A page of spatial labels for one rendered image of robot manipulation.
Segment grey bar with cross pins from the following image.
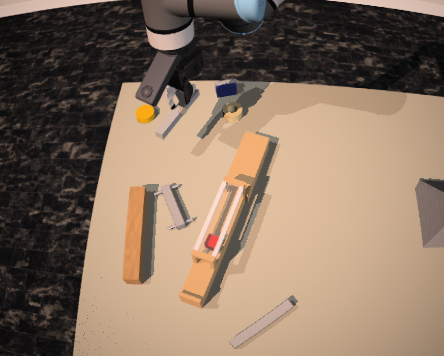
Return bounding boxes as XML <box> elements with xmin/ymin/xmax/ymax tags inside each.
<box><xmin>154</xmin><ymin>184</ymin><xmax>193</xmax><ymax>230</ymax></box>

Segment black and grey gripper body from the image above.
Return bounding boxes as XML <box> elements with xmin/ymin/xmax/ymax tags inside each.
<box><xmin>155</xmin><ymin>37</ymin><xmax>204</xmax><ymax>89</ymax></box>

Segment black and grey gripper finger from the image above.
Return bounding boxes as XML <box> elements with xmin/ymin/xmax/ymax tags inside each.
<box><xmin>162</xmin><ymin>85</ymin><xmax>177</xmax><ymax>110</ymax></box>
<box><xmin>175</xmin><ymin>79</ymin><xmax>196</xmax><ymax>116</ymax></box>

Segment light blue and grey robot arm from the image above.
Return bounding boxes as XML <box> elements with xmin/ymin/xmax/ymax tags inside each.
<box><xmin>135</xmin><ymin>0</ymin><xmax>284</xmax><ymax>106</ymax></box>

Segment orange wooden plank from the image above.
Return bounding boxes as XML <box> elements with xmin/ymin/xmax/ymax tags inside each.
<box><xmin>123</xmin><ymin>186</ymin><xmax>148</xmax><ymax>285</ymax></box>

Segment orange short cylinder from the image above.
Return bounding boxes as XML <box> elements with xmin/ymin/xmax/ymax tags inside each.
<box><xmin>136</xmin><ymin>105</ymin><xmax>155</xmax><ymax>124</ymax></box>

